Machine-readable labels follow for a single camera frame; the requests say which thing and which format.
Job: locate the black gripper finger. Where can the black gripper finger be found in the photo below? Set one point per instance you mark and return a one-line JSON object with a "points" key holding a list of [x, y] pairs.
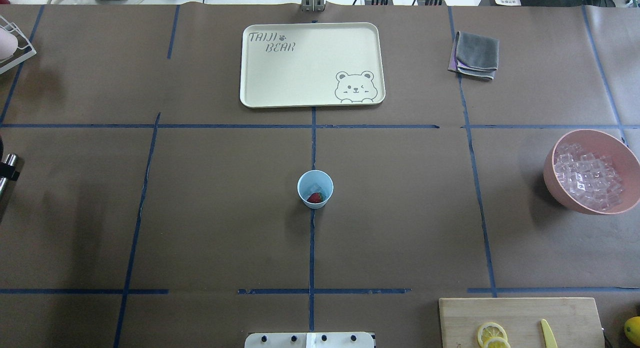
{"points": [[10, 173]]}

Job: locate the steel muddler black head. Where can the steel muddler black head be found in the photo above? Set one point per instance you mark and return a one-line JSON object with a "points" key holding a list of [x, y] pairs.
{"points": [[11, 161]]}

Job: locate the clear ice cube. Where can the clear ice cube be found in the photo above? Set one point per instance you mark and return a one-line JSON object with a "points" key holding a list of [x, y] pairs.
{"points": [[316, 188]]}

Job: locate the red strawberry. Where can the red strawberry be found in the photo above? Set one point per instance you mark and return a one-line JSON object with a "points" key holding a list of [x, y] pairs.
{"points": [[315, 198]]}

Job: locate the pink cup on rack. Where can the pink cup on rack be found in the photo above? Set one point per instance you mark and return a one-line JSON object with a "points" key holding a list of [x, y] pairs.
{"points": [[8, 43]]}

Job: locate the light blue plastic cup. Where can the light blue plastic cup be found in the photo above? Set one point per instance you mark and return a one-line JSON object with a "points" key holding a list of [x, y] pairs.
{"points": [[315, 177]]}

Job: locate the pile of ice cubes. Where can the pile of ice cubes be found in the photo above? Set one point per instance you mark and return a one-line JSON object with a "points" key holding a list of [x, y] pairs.
{"points": [[589, 178]]}

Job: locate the cream bear serving tray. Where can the cream bear serving tray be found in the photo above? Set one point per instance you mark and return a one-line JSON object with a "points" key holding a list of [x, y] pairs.
{"points": [[311, 65]]}

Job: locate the grey folded cloth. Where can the grey folded cloth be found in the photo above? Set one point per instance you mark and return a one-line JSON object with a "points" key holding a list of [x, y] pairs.
{"points": [[477, 55]]}

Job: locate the lemon slices row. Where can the lemon slices row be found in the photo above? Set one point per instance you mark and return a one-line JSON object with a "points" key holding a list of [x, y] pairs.
{"points": [[492, 335]]}

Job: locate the yellow plastic knife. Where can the yellow plastic knife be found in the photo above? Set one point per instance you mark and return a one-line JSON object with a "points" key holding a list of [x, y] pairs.
{"points": [[548, 335]]}

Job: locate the wooden cutting board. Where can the wooden cutting board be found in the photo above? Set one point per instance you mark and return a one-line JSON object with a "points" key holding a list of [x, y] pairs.
{"points": [[574, 322]]}

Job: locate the pink bowl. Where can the pink bowl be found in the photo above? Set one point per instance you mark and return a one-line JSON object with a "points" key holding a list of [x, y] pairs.
{"points": [[623, 161]]}

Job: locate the yellow lemon bottom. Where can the yellow lemon bottom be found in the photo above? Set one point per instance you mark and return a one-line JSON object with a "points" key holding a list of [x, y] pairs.
{"points": [[631, 330]]}

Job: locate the white wire cup rack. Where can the white wire cup rack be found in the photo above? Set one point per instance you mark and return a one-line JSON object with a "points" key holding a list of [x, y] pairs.
{"points": [[25, 48]]}

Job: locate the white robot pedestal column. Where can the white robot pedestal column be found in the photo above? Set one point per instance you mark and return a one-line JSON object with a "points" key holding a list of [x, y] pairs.
{"points": [[311, 340]]}

